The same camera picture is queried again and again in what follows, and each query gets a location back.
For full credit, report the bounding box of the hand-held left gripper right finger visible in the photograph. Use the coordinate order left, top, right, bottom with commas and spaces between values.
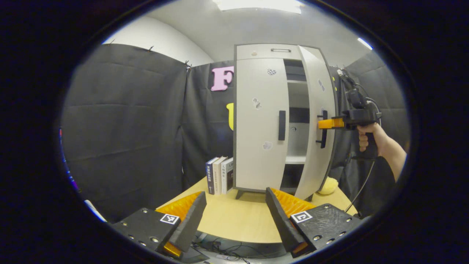
265, 187, 370, 259

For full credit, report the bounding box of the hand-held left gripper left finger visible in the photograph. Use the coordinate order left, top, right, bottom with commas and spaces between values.
110, 191, 208, 257

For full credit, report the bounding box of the grey double-door shoe cabinet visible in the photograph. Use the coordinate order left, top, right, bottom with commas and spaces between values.
233, 43, 339, 201

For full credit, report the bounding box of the dark blue book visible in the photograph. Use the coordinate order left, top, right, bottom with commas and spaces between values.
205, 157, 219, 195

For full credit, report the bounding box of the white book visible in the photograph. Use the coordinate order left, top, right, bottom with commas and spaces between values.
213, 156, 228, 195

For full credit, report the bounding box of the grey and black book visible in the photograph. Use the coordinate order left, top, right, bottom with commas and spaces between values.
221, 158, 235, 194

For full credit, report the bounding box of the yellow plush toy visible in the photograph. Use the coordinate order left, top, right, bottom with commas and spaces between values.
317, 176, 339, 195

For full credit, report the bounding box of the black backdrop cloth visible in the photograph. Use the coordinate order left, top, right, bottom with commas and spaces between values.
60, 43, 410, 224

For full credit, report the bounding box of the large ceiling light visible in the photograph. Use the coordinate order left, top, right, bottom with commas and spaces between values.
213, 0, 303, 15

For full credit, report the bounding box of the tangle of black cables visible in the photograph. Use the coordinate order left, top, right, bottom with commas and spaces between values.
192, 235, 259, 264

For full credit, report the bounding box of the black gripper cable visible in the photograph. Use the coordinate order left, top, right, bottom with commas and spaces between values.
344, 159, 376, 213

